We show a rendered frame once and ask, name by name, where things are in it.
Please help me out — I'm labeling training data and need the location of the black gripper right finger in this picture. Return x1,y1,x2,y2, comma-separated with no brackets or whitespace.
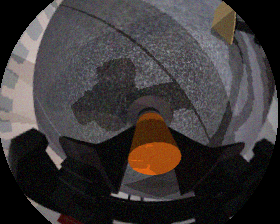
167,127,245,196

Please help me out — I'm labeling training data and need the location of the orange knob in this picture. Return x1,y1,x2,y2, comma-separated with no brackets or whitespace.
129,113,181,176

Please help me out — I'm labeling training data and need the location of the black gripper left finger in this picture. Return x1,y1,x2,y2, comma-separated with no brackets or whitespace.
59,126,136,194

